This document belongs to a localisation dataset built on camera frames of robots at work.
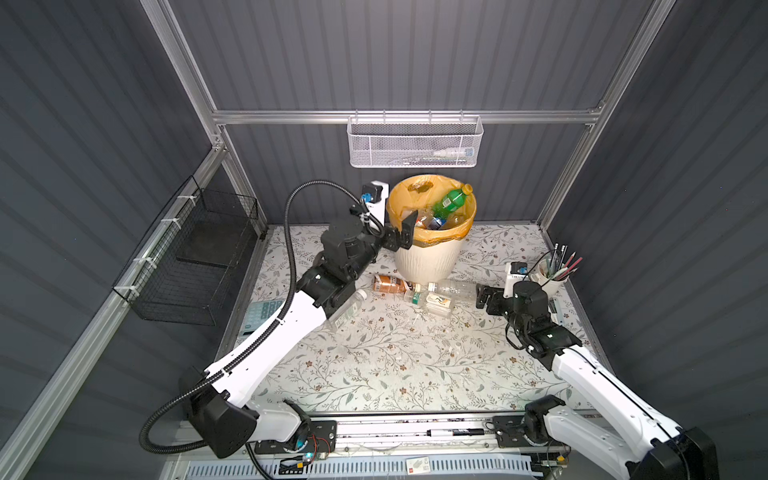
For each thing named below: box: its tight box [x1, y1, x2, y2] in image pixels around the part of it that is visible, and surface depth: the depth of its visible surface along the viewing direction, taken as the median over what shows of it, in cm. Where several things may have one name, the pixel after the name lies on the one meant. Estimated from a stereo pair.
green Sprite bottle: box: [433, 184, 473, 221], surface depth 93 cm
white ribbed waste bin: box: [394, 219, 474, 285], surface depth 90 cm
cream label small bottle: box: [426, 293, 452, 317], surface depth 95 cm
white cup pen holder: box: [529, 260, 569, 299], surface depth 95 cm
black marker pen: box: [426, 428, 485, 437], surface depth 75 cm
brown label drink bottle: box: [373, 274, 413, 293], surface depth 99 cm
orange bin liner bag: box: [387, 174, 477, 247], surface depth 97 cm
